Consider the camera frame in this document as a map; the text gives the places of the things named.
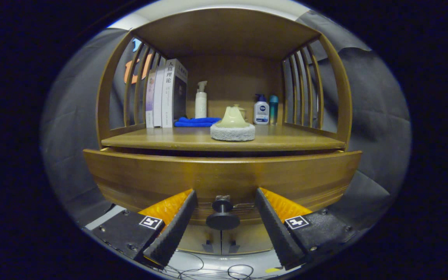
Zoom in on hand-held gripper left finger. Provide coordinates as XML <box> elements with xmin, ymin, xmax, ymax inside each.
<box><xmin>92</xmin><ymin>189</ymin><xmax>198</xmax><ymax>269</ymax></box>

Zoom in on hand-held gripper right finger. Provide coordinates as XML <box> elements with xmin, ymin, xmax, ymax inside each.
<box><xmin>255</xmin><ymin>188</ymin><xmax>359</xmax><ymax>271</ymax></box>

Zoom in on wooden drawer with black knob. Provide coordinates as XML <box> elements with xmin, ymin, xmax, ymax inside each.
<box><xmin>83</xmin><ymin>148</ymin><xmax>362</xmax><ymax>231</ymax></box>

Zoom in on pale green scrubber grey pad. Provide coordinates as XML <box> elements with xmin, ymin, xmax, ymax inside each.
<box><xmin>210</xmin><ymin>106</ymin><xmax>256</xmax><ymax>142</ymax></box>

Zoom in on wooden cabinet door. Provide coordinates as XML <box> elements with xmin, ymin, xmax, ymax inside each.
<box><xmin>221</xmin><ymin>222</ymin><xmax>275</xmax><ymax>255</ymax></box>
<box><xmin>177</xmin><ymin>224</ymin><xmax>222</xmax><ymax>255</ymax></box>

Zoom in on wooden countertop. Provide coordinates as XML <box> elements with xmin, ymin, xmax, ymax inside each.
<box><xmin>100</xmin><ymin>124</ymin><xmax>346</xmax><ymax>152</ymax></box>

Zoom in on wooden cabinet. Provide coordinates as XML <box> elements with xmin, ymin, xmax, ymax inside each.
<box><xmin>96</xmin><ymin>8</ymin><xmax>353</xmax><ymax>256</ymax></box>

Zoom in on blue cloth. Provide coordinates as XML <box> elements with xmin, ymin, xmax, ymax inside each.
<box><xmin>174</xmin><ymin>117</ymin><xmax>222</xmax><ymax>128</ymax></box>

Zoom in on white lotion bottle blue cap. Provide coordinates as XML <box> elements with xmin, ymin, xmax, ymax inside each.
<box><xmin>253</xmin><ymin>94</ymin><xmax>270</xmax><ymax>125</ymax></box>

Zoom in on slim teal bottle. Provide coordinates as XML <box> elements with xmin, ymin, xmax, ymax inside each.
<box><xmin>269</xmin><ymin>95</ymin><xmax>279</xmax><ymax>125</ymax></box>

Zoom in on white pump bottle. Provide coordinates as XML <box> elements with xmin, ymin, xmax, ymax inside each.
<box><xmin>195</xmin><ymin>80</ymin><xmax>208</xmax><ymax>119</ymax></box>

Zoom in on pink spine book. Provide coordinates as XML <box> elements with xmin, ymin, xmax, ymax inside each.
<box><xmin>145</xmin><ymin>69</ymin><xmax>157</xmax><ymax>128</ymax></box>

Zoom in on white spine book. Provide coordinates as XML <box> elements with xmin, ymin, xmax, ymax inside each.
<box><xmin>153</xmin><ymin>64</ymin><xmax>166</xmax><ymax>128</ymax></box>

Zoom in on white book with dark cover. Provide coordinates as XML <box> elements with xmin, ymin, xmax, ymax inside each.
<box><xmin>161</xmin><ymin>59</ymin><xmax>188</xmax><ymax>128</ymax></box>

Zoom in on black floor cables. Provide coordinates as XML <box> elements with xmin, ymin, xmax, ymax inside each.
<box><xmin>162</xmin><ymin>249</ymin><xmax>256</xmax><ymax>280</ymax></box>

